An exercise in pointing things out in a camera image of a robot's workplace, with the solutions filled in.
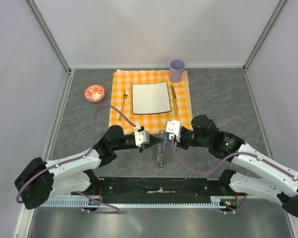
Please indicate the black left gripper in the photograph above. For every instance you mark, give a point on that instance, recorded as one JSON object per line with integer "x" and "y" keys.
{"x": 153, "y": 141}

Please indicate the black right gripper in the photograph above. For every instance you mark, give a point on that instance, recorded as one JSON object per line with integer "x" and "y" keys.
{"x": 180, "y": 144}

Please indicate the blue key tag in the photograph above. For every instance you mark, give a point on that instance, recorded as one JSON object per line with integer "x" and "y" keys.
{"x": 164, "y": 142}

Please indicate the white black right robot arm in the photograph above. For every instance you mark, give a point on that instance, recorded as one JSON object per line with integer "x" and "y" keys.
{"x": 276, "y": 182}

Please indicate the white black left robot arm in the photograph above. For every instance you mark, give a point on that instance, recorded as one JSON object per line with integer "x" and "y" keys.
{"x": 42, "y": 180}

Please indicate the white square plate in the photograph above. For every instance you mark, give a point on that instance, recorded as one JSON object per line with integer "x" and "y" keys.
{"x": 151, "y": 98}

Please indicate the gold knife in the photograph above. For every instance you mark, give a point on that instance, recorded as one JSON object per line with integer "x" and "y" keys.
{"x": 174, "y": 100}

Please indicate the orange white checkered cloth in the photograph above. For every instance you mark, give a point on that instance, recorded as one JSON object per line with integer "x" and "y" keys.
{"x": 124, "y": 79}

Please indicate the gold fork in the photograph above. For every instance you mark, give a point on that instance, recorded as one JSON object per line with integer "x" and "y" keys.
{"x": 125, "y": 95}

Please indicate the lilac plastic cup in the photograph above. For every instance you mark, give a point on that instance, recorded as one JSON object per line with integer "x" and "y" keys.
{"x": 176, "y": 70}

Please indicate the red white patterned bowl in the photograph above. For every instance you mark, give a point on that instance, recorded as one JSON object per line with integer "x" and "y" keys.
{"x": 94, "y": 93}

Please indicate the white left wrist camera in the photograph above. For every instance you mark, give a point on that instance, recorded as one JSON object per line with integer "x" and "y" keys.
{"x": 141, "y": 136}

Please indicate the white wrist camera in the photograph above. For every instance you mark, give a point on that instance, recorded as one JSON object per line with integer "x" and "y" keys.
{"x": 173, "y": 129}
{"x": 141, "y": 136}

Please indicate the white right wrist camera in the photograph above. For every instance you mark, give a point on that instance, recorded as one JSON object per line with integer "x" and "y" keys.
{"x": 173, "y": 129}

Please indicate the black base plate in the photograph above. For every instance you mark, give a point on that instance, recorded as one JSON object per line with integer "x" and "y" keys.
{"x": 123, "y": 190}

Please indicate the grey slotted cable duct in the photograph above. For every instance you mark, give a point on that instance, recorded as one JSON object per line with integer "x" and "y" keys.
{"x": 81, "y": 202}

